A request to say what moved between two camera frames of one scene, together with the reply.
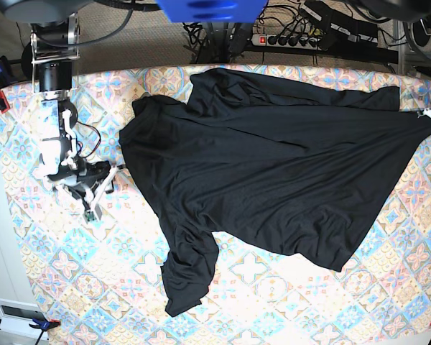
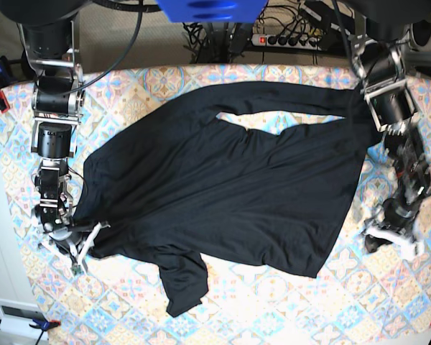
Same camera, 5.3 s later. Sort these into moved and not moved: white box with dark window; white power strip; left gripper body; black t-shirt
Moved: left gripper body; black t-shirt
Not moved: white power strip; white box with dark window
